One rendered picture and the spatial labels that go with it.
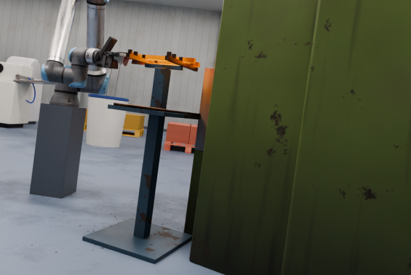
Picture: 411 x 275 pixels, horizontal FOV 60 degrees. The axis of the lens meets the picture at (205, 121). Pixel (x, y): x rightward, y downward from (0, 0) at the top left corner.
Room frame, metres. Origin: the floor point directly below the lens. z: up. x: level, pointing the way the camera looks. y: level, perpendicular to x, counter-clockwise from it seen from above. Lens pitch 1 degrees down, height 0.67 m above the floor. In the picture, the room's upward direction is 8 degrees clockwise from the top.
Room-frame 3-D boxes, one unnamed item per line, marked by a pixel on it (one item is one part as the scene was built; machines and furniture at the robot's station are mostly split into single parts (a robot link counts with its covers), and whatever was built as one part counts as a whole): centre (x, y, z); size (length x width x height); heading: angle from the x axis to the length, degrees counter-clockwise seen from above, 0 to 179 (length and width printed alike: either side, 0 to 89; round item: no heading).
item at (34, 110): (7.21, 3.82, 0.67); 0.68 x 0.60 x 1.33; 177
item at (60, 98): (2.42, 0.96, 0.65); 0.19 x 0.19 x 0.10
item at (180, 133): (6.43, 0.25, 0.22); 1.28 x 0.91 x 0.44; 177
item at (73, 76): (1.96, 0.74, 0.78); 0.12 x 0.09 x 0.12; 98
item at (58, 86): (2.42, 0.95, 0.79); 0.17 x 0.15 x 0.18; 98
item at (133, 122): (7.89, 1.99, 0.23); 1.31 x 0.99 x 0.46; 89
